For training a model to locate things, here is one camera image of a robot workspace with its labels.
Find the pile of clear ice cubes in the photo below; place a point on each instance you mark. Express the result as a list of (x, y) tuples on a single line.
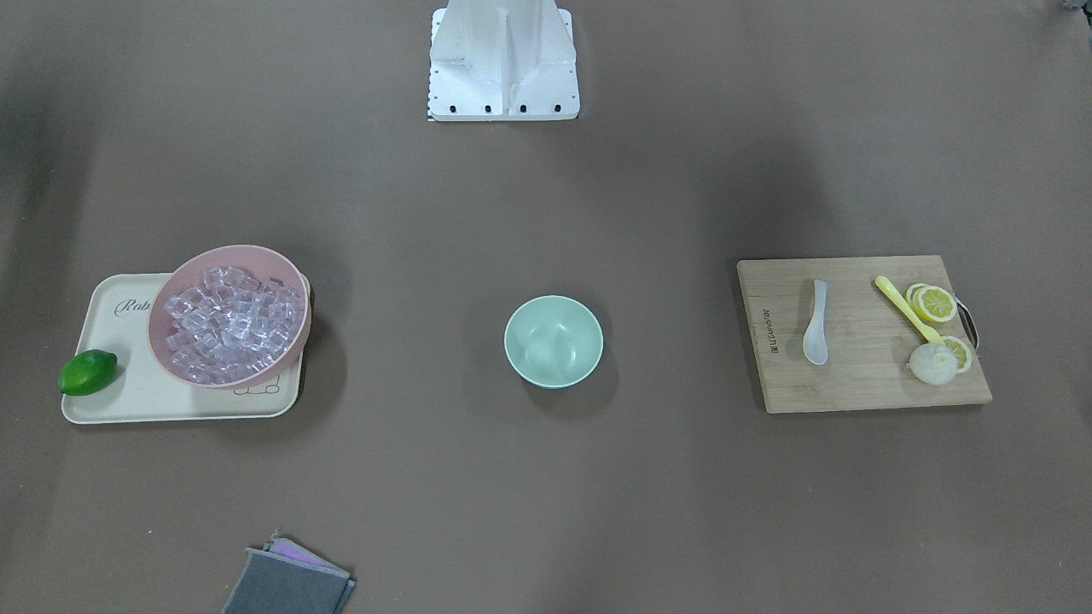
[(231, 326)]

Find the green lime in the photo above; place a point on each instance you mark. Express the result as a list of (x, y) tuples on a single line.
[(87, 373)]

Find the purple cloth underneath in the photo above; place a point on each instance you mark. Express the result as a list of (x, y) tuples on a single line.
[(286, 547)]

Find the yellow plastic knife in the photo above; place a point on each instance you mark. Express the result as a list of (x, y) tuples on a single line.
[(889, 290)]

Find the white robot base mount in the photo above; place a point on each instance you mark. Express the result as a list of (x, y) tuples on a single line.
[(513, 61)]

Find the pink bowl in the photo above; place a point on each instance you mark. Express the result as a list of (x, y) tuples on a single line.
[(260, 262)]

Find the single lemon slice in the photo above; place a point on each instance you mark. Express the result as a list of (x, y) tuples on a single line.
[(964, 354)]

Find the lemon slice stack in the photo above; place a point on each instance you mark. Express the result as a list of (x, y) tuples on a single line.
[(931, 303)]

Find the mint green bowl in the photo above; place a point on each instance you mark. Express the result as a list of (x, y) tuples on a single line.
[(553, 342)]

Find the grey folded cloth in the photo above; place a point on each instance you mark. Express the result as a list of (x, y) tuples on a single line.
[(273, 583)]

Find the cream serving tray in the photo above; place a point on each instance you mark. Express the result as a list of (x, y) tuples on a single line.
[(116, 322)]

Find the white ceramic spoon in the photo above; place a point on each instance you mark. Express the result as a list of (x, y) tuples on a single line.
[(814, 343)]

